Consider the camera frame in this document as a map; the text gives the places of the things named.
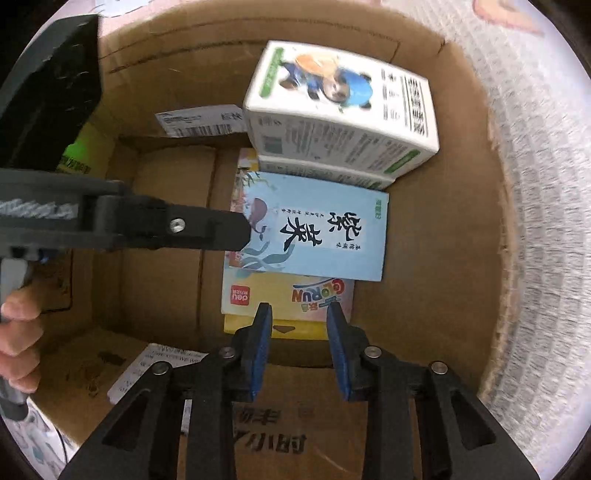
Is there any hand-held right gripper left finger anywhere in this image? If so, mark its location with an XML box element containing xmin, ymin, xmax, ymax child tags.
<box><xmin>58</xmin><ymin>302</ymin><xmax>273</xmax><ymax>480</ymax></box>

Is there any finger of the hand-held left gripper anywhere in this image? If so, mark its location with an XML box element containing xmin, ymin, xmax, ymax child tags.
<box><xmin>92</xmin><ymin>195</ymin><xmax>251</xmax><ymax>253</ymax></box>

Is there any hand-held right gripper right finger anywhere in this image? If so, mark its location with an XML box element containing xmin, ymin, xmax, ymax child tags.
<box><xmin>325</xmin><ymin>302</ymin><xmax>541</xmax><ymax>480</ymax></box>

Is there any brown cardboard box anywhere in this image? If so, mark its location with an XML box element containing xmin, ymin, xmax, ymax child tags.
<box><xmin>28</xmin><ymin>0</ymin><xmax>514</xmax><ymax>480</ymax></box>

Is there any light blue whale print box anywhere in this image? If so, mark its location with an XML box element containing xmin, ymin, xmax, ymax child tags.
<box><xmin>224</xmin><ymin>172</ymin><xmax>390</xmax><ymax>282</ymax></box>

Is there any person's left hand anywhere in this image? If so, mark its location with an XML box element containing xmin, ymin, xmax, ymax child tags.
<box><xmin>0</xmin><ymin>286</ymin><xmax>45</xmax><ymax>394</ymax></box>

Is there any colourful yellow crayon box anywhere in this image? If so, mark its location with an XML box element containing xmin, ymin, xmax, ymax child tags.
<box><xmin>221</xmin><ymin>148</ymin><xmax>356</xmax><ymax>341</ymax></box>

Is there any yellow green packet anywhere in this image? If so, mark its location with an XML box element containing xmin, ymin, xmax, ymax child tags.
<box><xmin>58</xmin><ymin>122</ymin><xmax>116</xmax><ymax>178</ymax></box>

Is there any white cartoon panda box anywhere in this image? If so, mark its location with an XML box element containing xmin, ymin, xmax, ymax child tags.
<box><xmin>243</xmin><ymin>41</ymin><xmax>439</xmax><ymax>178</ymax></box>
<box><xmin>257</xmin><ymin>154</ymin><xmax>394</xmax><ymax>191</ymax></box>

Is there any pink printed sofa cover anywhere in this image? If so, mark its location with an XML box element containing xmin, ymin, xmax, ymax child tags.
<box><xmin>379</xmin><ymin>0</ymin><xmax>591</xmax><ymax>467</ymax></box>

